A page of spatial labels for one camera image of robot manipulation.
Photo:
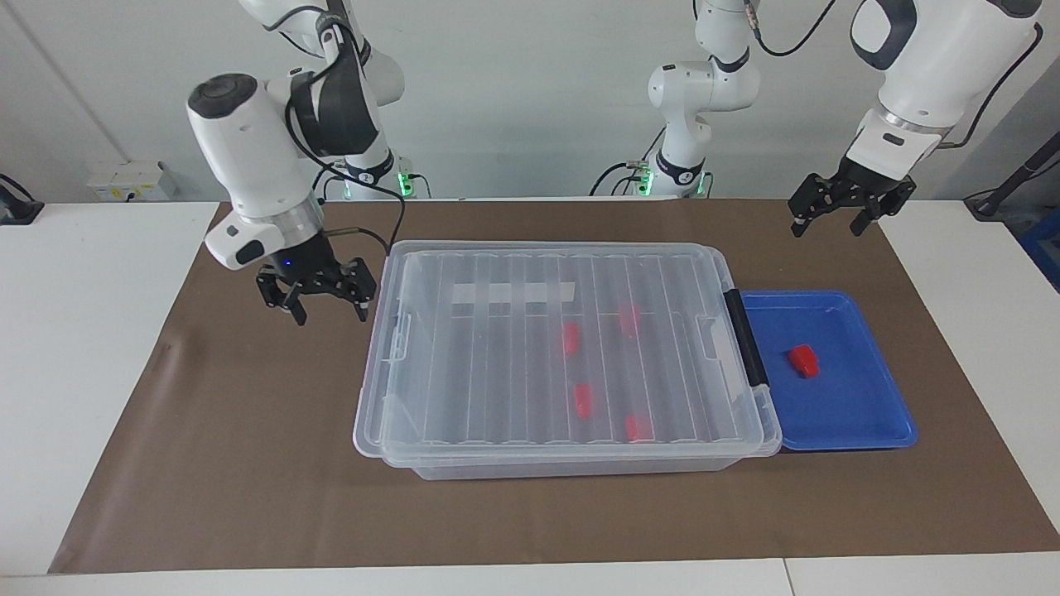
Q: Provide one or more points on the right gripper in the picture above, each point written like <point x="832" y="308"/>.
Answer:
<point x="302" y="261"/>

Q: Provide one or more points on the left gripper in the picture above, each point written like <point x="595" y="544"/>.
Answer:
<point x="865" y="182"/>

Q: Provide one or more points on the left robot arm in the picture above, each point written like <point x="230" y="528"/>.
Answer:
<point x="952" y="58"/>

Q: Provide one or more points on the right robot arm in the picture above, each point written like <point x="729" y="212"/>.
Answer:
<point x="240" y="149"/>

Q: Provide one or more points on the red block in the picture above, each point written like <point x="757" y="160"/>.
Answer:
<point x="570" y="338"/>
<point x="803" y="361"/>
<point x="584" y="401"/>
<point x="629" y="319"/>
<point x="636" y="427"/>

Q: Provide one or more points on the black box latch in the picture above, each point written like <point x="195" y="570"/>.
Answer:
<point x="745" y="339"/>

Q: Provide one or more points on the clear plastic box lid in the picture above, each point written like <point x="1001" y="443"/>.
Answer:
<point x="513" y="372"/>

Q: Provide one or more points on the clear plastic storage box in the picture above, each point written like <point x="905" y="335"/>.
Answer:
<point x="563" y="468"/>

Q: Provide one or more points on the blue plastic tray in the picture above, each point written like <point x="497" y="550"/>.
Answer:
<point x="853" y="406"/>

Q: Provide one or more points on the white wall socket box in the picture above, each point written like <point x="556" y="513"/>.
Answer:
<point x="132" y="180"/>

